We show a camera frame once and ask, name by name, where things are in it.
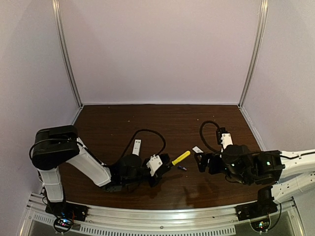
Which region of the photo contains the white battery cover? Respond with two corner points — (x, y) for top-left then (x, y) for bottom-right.
(192, 146), (203, 153)

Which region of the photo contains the yellow handled screwdriver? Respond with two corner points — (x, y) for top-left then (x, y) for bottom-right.
(171, 150), (191, 166)

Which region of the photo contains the white remote control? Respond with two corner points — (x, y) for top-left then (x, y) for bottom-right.
(132, 139), (141, 156)

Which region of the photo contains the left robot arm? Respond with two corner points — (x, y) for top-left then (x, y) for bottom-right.
(29, 125), (172, 213)

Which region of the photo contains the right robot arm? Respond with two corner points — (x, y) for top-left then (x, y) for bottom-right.
(192, 145), (315, 204)

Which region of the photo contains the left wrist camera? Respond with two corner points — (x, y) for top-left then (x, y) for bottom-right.
(146, 154), (162, 177)

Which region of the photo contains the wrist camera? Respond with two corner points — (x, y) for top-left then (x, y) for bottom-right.
(146, 154), (162, 177)
(216, 127), (233, 151)

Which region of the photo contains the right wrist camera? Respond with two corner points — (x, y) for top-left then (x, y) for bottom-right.
(216, 127), (233, 151)

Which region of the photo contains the right black cable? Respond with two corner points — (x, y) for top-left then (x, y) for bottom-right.
(199, 120), (223, 154)

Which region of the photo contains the black cable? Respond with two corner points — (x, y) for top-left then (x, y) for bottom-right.
(108, 129), (166, 168)
(199, 120), (223, 154)

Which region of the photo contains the left black cable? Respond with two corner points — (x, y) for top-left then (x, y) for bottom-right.
(108, 129), (166, 168)

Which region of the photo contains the front aluminium rail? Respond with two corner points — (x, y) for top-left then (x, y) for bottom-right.
(18, 200), (305, 236)

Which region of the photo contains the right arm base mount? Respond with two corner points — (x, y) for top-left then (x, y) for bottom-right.
(235, 186), (282, 234)

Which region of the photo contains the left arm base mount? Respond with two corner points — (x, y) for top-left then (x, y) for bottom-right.
(42, 190), (88, 235)

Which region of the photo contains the right aluminium frame post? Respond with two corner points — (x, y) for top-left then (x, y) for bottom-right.
(238, 0), (269, 109)

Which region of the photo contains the aluminium frame post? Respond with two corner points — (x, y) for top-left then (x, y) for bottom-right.
(52, 0), (83, 108)
(238, 0), (269, 109)

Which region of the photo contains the left aluminium frame post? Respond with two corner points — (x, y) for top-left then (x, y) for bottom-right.
(52, 0), (83, 108)

